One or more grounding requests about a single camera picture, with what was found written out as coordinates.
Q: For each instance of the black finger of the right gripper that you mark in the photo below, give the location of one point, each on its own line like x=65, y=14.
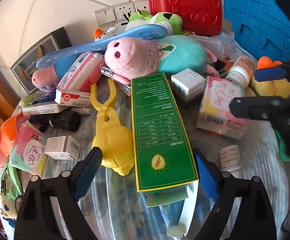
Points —
x=274, y=109
x=279, y=72

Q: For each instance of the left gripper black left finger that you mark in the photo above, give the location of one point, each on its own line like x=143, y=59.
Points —
x=36, y=219

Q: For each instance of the yellow duck plush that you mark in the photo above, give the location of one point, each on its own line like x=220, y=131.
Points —
x=270, y=88

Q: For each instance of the small white pill bottle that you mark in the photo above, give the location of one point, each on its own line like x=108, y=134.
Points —
x=230, y=158

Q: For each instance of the tall green carton box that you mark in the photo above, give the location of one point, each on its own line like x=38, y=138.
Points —
x=165, y=169

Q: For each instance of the pink yellow pad pack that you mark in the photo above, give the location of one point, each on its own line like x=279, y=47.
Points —
x=214, y=113

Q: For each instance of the small white barcode box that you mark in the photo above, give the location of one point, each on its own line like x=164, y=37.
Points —
x=62, y=148

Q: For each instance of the white cube box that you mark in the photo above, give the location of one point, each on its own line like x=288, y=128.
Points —
x=188, y=84

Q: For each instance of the yellow beetle toy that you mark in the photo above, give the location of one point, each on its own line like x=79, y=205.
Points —
x=114, y=139

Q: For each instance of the large pink pig plush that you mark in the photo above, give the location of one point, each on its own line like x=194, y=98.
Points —
x=130, y=58

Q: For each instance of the pink Kotex pad pack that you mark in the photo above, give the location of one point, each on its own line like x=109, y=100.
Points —
x=28, y=153

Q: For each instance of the white bottle orange label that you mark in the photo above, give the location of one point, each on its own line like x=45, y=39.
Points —
x=241, y=71

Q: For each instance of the blue plastic storage crate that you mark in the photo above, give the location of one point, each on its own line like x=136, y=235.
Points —
x=260, y=27

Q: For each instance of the orange dress pig plush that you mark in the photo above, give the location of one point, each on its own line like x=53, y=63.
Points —
x=8, y=134

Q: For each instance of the black crumpled bag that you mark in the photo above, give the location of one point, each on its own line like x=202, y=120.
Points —
x=66, y=120

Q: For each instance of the white flat medicine box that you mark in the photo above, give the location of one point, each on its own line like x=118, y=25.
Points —
x=44, y=108

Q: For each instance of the red plastic carry case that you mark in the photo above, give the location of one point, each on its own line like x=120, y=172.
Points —
x=203, y=17

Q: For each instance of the small white ointment tube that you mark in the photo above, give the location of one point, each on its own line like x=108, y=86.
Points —
x=82, y=110

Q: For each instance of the small green frog toy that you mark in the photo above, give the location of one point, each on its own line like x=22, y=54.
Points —
x=29, y=99

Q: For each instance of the red white medicine box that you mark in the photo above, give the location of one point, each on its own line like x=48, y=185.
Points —
x=73, y=98

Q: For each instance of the small blue-shirt pig plush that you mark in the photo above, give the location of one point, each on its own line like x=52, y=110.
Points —
x=46, y=79

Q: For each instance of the black gift box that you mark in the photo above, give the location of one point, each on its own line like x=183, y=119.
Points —
x=24, y=67

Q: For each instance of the pink tissue pack with barcode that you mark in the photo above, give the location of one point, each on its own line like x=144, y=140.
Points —
x=84, y=72

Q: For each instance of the green frog plush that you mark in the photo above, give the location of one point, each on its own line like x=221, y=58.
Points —
x=171, y=21

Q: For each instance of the white goose plush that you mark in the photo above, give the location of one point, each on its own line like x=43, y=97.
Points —
x=100, y=34

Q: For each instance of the green bear keychain pouch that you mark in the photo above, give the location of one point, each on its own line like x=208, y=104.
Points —
x=11, y=194

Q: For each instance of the white wall power socket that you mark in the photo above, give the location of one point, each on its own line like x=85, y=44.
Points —
x=124, y=10

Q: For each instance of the white wall switch panel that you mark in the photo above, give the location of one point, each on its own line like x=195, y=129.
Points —
x=106, y=16

